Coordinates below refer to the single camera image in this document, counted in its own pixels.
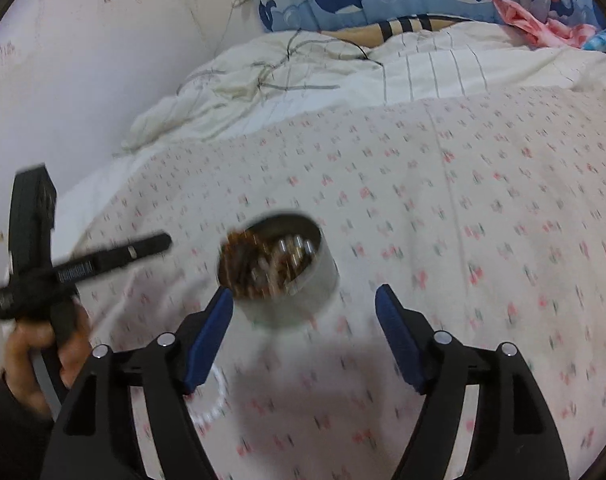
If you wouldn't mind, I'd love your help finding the white oval bead bracelet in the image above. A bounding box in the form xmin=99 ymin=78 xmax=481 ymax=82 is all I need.
xmin=186 ymin=363 xmax=229 ymax=428

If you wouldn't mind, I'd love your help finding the amber bead bracelet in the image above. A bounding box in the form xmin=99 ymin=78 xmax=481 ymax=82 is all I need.
xmin=218 ymin=228 xmax=264 ymax=296

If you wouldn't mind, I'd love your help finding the person's left hand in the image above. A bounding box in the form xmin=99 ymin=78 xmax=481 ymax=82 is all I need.
xmin=4 ymin=302 xmax=91 ymax=419

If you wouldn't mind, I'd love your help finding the round silver metal tin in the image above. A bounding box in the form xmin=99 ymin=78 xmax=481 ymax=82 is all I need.
xmin=217 ymin=210 xmax=339 ymax=330

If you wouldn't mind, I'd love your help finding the cherry print bed sheet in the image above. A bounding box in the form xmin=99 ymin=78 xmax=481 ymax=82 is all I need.
xmin=80 ymin=88 xmax=606 ymax=479

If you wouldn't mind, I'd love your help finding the cream striped duvet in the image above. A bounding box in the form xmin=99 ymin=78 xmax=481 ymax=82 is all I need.
xmin=122 ymin=22 xmax=606 ymax=153

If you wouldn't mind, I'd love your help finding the tan striped pillow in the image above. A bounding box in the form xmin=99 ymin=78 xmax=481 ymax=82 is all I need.
xmin=319 ymin=14 xmax=468 ymax=48

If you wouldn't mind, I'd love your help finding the pink cloth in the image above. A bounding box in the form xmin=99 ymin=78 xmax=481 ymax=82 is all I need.
xmin=492 ymin=0 xmax=597 ymax=49

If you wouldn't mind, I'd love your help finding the thin black cable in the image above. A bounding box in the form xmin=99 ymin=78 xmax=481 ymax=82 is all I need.
xmin=182 ymin=27 xmax=385 ymax=97

